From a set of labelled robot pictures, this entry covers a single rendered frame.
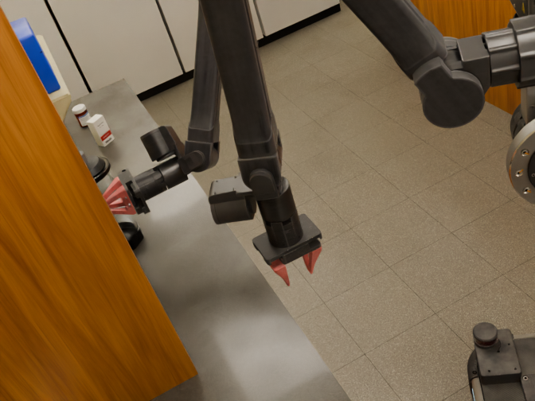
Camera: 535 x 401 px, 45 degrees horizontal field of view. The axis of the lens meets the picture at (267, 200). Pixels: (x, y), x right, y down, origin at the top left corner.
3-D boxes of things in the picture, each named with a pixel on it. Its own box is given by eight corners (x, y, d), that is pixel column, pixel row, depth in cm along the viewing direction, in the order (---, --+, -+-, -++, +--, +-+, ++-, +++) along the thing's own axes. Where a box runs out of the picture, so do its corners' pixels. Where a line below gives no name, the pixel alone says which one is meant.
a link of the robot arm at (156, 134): (205, 163, 131) (217, 159, 139) (180, 112, 130) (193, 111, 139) (158, 188, 134) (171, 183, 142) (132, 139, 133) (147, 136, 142)
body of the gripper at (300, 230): (253, 247, 108) (242, 214, 103) (306, 220, 110) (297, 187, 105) (269, 269, 103) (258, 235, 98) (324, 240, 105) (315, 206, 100)
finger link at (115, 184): (92, 208, 129) (134, 187, 131) (85, 191, 134) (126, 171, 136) (106, 231, 133) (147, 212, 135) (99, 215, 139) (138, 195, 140)
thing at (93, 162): (72, 195, 142) (59, 172, 138) (68, 176, 149) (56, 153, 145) (111, 178, 143) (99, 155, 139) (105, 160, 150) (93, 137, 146)
